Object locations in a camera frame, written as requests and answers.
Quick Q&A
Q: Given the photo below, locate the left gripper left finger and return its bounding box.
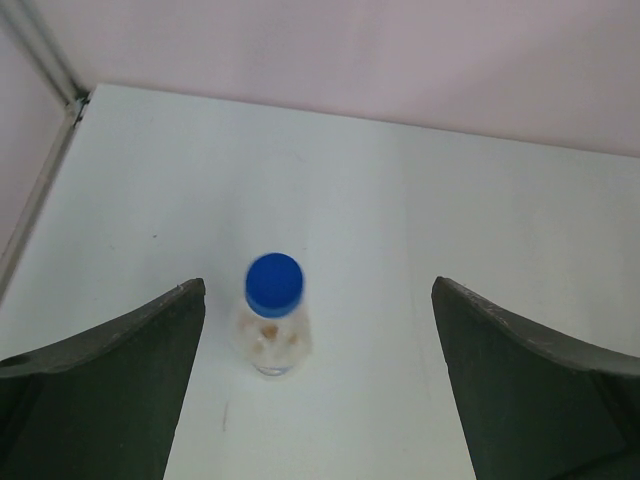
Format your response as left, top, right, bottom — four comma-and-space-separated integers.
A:
1, 278, 205, 479

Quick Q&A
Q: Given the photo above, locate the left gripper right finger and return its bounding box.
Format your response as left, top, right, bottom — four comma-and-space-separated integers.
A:
431, 277, 639, 479

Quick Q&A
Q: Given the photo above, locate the clear blue-cap water bottle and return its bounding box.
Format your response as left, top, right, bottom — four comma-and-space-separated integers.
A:
230, 301, 313, 378

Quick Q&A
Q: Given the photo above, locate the blue bottle cap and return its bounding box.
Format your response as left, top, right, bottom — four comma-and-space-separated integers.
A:
244, 252, 305, 319

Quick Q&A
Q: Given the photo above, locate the left aluminium frame post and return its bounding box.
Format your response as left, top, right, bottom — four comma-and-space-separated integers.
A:
1, 1, 91, 294

